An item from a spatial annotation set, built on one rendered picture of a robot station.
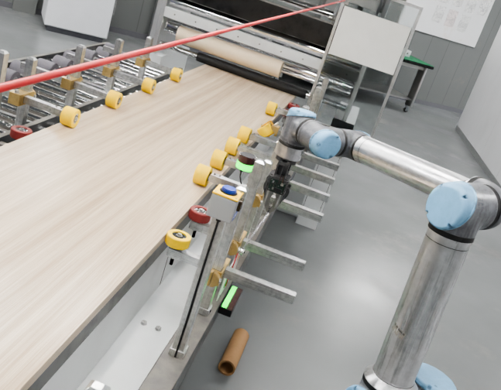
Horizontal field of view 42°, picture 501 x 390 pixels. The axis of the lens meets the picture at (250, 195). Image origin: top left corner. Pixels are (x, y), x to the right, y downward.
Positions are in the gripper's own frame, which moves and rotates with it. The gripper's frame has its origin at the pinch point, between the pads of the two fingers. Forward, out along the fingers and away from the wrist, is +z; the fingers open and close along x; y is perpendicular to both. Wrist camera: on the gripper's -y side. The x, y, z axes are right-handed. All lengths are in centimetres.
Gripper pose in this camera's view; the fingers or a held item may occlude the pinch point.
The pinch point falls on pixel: (269, 208)
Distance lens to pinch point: 225.3
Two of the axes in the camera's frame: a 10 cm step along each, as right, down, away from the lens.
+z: -3.0, 8.9, 3.5
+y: -2.1, 3.0, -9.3
